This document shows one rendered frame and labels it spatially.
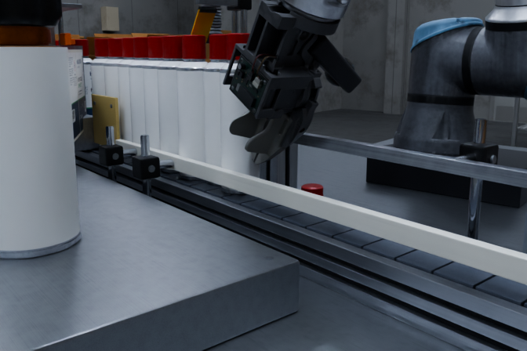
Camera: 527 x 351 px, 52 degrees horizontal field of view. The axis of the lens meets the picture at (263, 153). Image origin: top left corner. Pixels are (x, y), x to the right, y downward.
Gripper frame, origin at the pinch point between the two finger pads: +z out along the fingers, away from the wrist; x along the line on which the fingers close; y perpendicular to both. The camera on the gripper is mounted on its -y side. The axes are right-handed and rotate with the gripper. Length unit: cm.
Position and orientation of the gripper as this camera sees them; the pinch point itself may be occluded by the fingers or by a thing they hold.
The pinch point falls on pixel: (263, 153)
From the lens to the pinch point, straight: 68.8
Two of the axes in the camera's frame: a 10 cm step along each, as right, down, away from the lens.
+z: -3.2, 7.8, 5.4
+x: 5.5, 6.2, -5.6
